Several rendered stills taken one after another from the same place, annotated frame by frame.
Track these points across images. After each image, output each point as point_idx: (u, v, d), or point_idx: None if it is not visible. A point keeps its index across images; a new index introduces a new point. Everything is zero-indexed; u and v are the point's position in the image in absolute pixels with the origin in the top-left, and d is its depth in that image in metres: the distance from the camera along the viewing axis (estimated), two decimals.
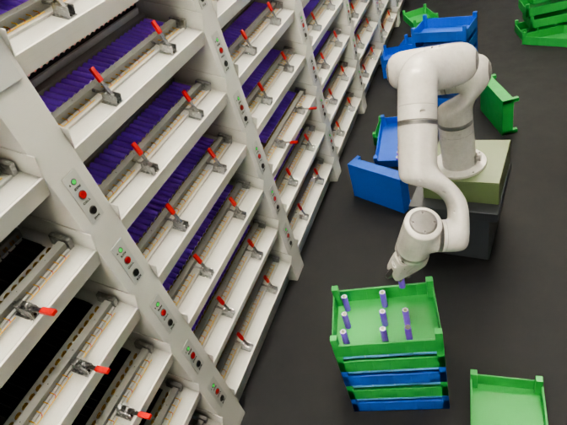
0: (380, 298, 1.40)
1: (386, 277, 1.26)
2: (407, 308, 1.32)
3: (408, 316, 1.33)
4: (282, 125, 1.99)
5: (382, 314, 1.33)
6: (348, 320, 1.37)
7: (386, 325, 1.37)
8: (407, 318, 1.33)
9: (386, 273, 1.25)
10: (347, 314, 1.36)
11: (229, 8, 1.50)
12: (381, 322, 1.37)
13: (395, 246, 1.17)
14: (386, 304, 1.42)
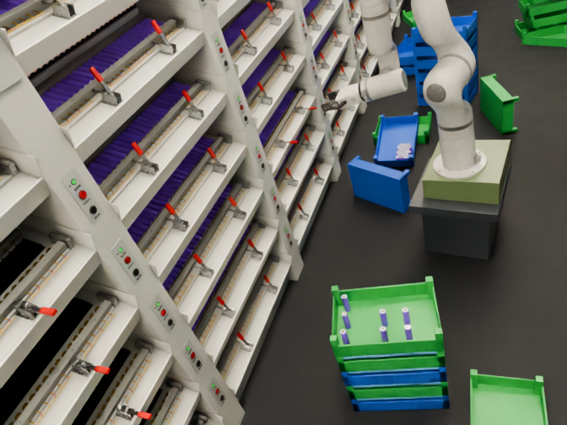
0: None
1: (339, 108, 1.76)
2: (407, 308, 1.32)
3: (408, 316, 1.33)
4: (282, 125, 1.99)
5: (382, 314, 1.33)
6: (348, 320, 1.37)
7: (386, 325, 1.37)
8: (407, 318, 1.33)
9: (340, 104, 1.76)
10: (347, 314, 1.36)
11: (229, 8, 1.50)
12: (381, 322, 1.37)
13: (362, 88, 1.73)
14: None
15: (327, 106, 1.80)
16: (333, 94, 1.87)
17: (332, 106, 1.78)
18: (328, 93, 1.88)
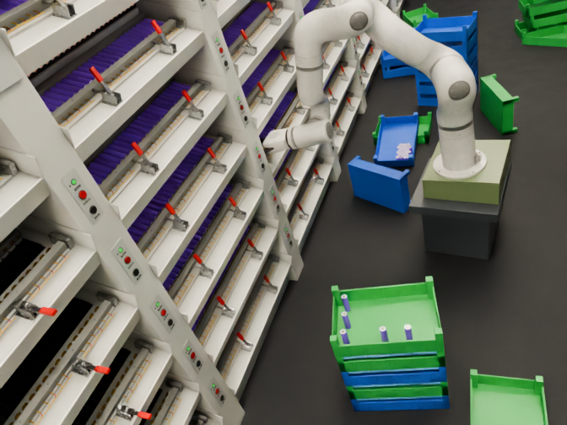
0: None
1: None
2: None
3: None
4: (282, 125, 1.99)
5: None
6: (348, 320, 1.37)
7: None
8: None
9: None
10: (347, 314, 1.36)
11: (229, 8, 1.50)
12: None
13: None
14: None
15: (263, 142, 1.86)
16: None
17: None
18: None
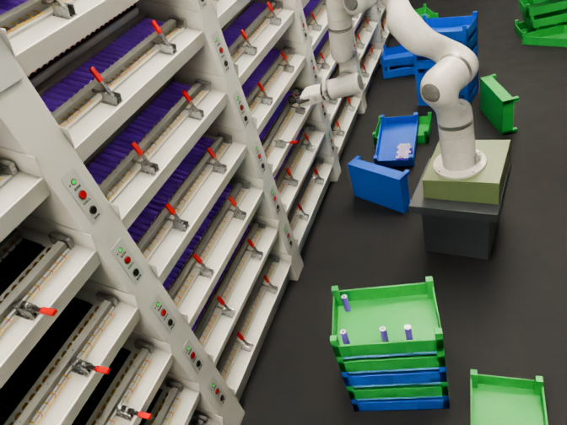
0: None
1: (299, 103, 2.01)
2: None
3: None
4: (278, 124, 1.99)
5: None
6: None
7: None
8: None
9: (300, 101, 2.00)
10: None
11: (229, 8, 1.50)
12: None
13: (323, 88, 1.95)
14: None
15: (293, 99, 2.05)
16: (294, 96, 2.07)
17: (297, 99, 2.02)
18: (290, 95, 2.07)
